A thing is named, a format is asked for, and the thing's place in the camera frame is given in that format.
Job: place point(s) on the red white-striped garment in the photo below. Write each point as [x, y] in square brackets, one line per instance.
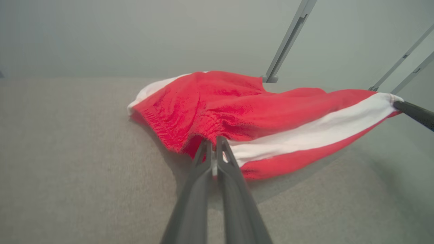
[271, 112]

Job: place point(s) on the light grey slanted partition post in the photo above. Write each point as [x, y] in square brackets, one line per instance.
[288, 39]

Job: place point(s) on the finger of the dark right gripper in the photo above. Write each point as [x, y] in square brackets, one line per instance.
[417, 113]

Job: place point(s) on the grey fabric sofa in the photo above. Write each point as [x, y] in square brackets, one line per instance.
[84, 169]

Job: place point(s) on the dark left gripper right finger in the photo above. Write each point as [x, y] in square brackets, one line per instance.
[237, 203]

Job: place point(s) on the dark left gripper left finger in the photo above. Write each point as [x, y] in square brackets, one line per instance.
[193, 203]

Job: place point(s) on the dark grey paired partition post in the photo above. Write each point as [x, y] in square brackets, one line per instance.
[412, 74]

